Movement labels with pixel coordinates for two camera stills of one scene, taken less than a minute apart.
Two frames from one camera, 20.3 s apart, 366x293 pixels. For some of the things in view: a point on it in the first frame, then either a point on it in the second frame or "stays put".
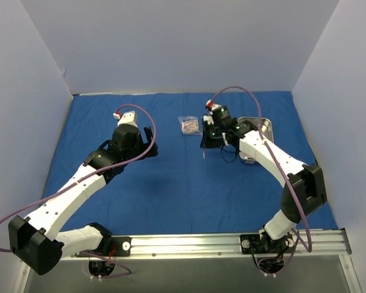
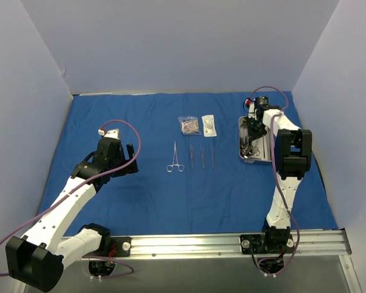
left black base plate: (113, 246) stays put
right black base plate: (254, 243) stays put
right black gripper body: (207, 139) to (254, 127)
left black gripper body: (147, 143) to (122, 160)
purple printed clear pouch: (190, 125) stays put
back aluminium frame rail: (127, 93) stays put
